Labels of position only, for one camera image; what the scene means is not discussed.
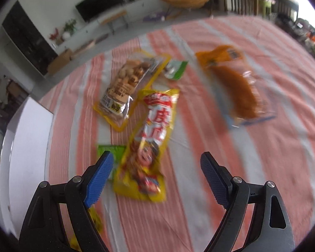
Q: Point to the brown cardboard box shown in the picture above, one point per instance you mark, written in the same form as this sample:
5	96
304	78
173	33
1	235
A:
59	61

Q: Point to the red flowers in vase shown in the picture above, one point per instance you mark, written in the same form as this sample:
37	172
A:
55	35

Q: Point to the yellow red snack packet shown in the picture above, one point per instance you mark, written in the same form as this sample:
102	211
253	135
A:
149	141

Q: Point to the white cardboard box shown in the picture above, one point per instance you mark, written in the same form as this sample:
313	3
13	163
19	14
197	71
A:
29	149

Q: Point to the orange bread packet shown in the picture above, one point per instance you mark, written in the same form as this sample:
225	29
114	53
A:
236	89

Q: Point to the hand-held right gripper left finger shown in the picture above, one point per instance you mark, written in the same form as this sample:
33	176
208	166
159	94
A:
98	181

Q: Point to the orange striped table cloth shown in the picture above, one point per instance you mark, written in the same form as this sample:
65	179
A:
199	149

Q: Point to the dark floor scale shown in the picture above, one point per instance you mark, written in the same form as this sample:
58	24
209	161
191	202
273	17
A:
101	38

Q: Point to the yellow peanut packet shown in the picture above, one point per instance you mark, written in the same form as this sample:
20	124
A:
126	84

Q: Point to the purple floor mat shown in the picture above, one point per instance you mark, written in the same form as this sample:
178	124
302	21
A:
156	17

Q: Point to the dark wicker basket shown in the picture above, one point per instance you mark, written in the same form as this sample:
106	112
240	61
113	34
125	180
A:
288	25

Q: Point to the black display cabinet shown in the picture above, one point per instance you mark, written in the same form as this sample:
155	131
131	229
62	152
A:
29	39

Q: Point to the green plant in glass vase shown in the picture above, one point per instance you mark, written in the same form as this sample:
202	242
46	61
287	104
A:
69	27

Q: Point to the white television cabinet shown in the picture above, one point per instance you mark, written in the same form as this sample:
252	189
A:
141	8

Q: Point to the wooden dining chair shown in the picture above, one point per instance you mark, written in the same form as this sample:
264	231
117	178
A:
17	90

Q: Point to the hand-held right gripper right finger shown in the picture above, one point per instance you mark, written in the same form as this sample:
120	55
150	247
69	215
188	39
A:
215	181

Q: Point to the green plastic stool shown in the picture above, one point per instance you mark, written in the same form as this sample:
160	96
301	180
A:
267	5

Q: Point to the black television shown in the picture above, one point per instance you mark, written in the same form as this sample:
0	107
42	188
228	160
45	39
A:
99	2

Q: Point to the wooden stool with metal legs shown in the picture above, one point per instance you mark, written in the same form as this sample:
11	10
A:
113	15

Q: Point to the small green snack packet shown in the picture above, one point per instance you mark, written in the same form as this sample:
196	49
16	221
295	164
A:
176	69

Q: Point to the green label snack packet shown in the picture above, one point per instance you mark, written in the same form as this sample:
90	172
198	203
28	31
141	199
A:
115	153

